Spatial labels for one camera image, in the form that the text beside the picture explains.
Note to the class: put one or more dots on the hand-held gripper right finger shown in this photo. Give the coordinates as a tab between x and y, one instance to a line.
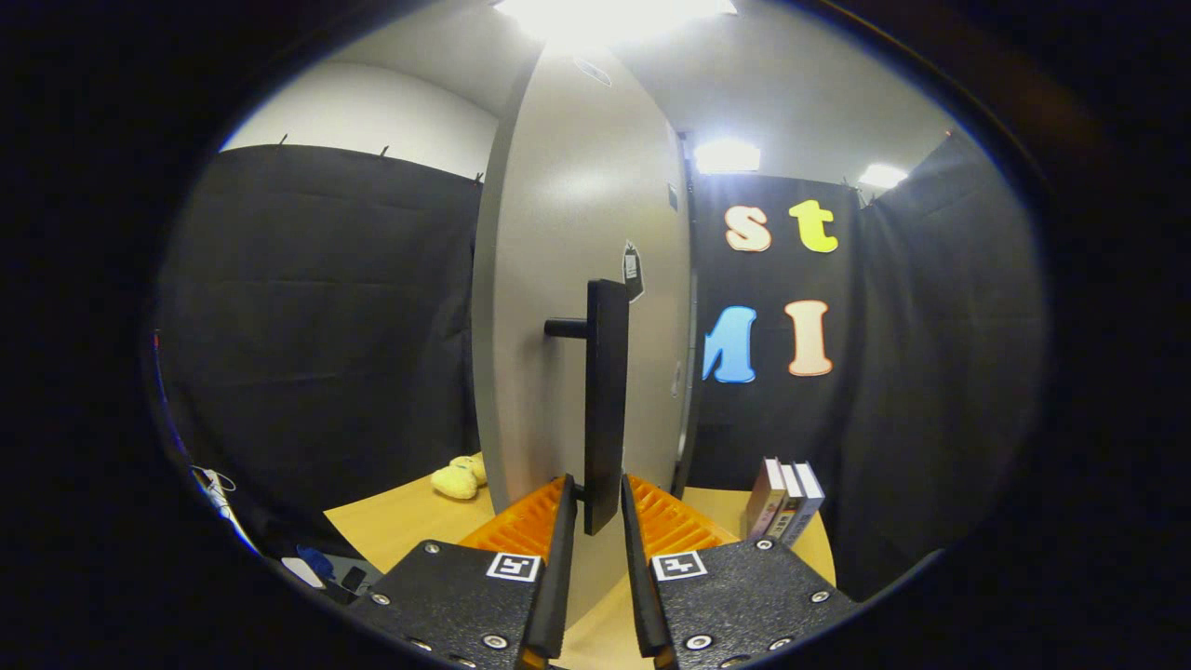
637	577

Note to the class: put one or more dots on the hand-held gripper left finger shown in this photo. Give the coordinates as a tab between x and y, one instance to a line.
558	577

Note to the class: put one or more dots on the yellow plush toy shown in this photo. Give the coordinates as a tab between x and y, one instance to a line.
456	481

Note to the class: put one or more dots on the white spine book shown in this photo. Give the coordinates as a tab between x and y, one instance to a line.
791	502

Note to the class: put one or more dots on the small black object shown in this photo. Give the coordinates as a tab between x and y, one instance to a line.
354	579

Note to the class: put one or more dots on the blue cloth item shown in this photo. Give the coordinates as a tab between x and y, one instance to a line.
318	561

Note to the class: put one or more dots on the small white object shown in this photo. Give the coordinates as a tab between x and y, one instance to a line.
302	572

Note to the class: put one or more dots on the black backdrop cloth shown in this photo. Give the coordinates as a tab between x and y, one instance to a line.
326	326

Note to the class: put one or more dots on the ceiling light panel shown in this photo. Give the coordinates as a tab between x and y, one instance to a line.
727	155

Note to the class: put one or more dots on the long ceiling light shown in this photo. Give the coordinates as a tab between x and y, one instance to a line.
882	176

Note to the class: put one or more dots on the large ceiling light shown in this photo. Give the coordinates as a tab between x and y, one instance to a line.
614	14

